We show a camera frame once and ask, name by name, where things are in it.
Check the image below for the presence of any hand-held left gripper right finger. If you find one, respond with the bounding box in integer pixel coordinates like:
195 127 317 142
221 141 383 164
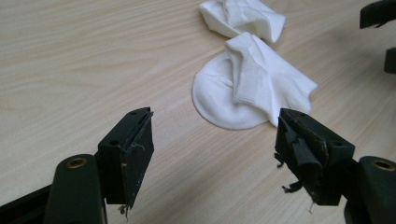
274 107 356 206

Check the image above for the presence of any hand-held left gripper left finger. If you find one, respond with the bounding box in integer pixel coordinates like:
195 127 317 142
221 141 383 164
96 106 155 209

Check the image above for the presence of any white ankle sock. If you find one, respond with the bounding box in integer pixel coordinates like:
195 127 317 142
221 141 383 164
198 0 287 44
191 31 318 131

